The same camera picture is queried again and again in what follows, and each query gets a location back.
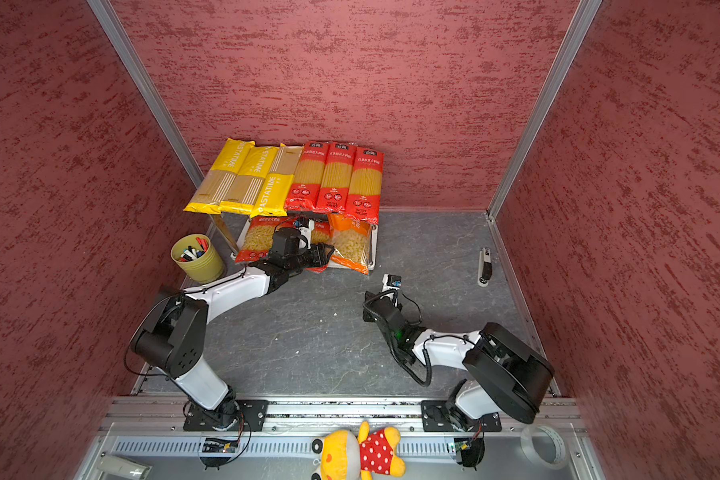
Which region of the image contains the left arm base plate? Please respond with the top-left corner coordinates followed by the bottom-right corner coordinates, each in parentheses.
top-left (183, 399), bottom-right (269, 434)

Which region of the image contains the yellow pen cup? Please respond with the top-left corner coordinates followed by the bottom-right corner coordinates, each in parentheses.
top-left (170, 234), bottom-right (225, 284)

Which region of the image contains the clear tape roll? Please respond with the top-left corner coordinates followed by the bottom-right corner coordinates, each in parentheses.
top-left (520, 423), bottom-right (570, 471)

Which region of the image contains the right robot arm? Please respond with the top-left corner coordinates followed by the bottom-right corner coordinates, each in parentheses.
top-left (363, 288), bottom-right (554, 433)

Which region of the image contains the right aluminium corner post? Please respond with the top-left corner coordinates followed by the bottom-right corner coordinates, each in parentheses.
top-left (487, 0), bottom-right (602, 223)

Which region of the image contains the orange macaroni bag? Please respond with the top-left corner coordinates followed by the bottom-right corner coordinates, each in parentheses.
top-left (328, 213), bottom-right (372, 275)

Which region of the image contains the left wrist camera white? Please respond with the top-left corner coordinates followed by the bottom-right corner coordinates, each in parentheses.
top-left (293, 217), bottom-right (314, 238)

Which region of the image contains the yellow spaghetti pack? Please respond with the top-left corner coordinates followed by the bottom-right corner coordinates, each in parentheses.
top-left (249, 145), bottom-right (303, 218)
top-left (184, 139), bottom-right (255, 215)
top-left (219, 146), bottom-right (279, 215)

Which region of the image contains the left aluminium corner post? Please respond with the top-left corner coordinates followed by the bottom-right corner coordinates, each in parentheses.
top-left (86, 0), bottom-right (204, 187)

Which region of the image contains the white two-tier shelf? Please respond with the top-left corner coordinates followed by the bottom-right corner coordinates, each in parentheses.
top-left (185, 140), bottom-right (385, 274)

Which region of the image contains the red spaghetti pack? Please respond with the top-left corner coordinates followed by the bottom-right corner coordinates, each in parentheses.
top-left (345, 148), bottom-right (384, 225)
top-left (284, 141), bottom-right (330, 211)
top-left (314, 142), bottom-right (357, 213)

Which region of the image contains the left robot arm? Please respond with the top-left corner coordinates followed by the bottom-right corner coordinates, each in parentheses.
top-left (129, 227), bottom-right (335, 430)

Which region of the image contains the aluminium corner post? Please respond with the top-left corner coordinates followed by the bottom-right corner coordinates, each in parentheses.
top-left (86, 0), bottom-right (204, 187)
top-left (487, 0), bottom-right (602, 223)

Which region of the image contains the red macaroni bag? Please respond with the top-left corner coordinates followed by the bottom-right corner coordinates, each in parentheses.
top-left (235, 216), bottom-right (283, 263)
top-left (310, 219), bottom-right (332, 244)

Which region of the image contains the small white black device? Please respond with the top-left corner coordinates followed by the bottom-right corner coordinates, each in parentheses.
top-left (477, 248), bottom-right (493, 288)

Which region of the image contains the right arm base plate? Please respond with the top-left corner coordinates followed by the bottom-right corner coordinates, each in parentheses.
top-left (421, 400), bottom-right (502, 434)

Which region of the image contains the yellow plush toy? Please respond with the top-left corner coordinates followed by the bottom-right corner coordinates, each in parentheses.
top-left (310, 421), bottom-right (406, 480)

